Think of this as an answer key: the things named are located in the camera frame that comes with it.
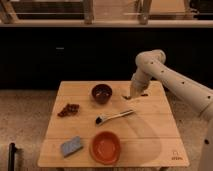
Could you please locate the wooden folding table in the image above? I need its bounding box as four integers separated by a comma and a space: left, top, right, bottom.
38, 81, 189, 168

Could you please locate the black pole object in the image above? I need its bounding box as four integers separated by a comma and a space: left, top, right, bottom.
8, 143, 18, 171

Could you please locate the orange red bowl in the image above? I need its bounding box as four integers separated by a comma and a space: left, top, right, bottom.
89, 131, 121, 165

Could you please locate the blue grey sponge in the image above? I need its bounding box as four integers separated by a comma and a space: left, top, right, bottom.
60, 136, 83, 157

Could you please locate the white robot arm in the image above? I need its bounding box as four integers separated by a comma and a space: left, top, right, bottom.
130, 49, 213, 171

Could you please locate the brush with light handle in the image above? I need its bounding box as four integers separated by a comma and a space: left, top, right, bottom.
95, 110, 133, 125

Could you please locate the wooden shelf rail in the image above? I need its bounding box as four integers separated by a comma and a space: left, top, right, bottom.
0, 0, 213, 28

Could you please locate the dark maroon bowl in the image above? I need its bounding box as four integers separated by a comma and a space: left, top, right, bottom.
91, 84, 112, 104

